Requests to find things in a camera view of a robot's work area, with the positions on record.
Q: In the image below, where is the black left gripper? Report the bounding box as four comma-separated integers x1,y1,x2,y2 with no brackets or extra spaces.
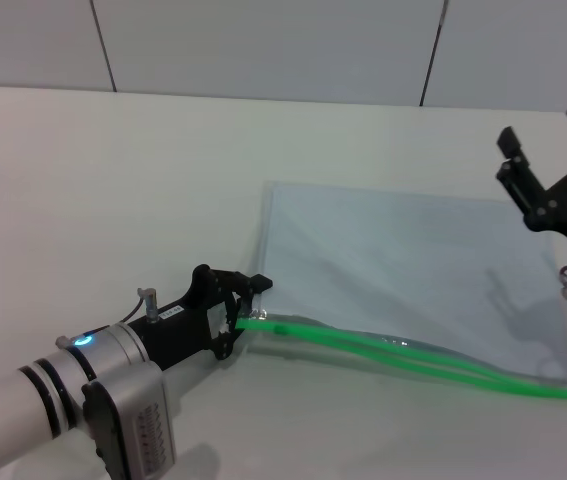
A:
130,264,274,371

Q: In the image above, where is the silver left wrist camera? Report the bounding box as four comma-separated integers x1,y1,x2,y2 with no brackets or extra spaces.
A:
80,362,179,480

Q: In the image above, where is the grey left arm cable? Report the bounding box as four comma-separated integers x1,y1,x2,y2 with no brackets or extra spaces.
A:
118,295,145,327

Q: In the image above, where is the transparent document bag green zip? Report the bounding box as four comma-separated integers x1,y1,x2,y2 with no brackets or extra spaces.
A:
236,180,567,402

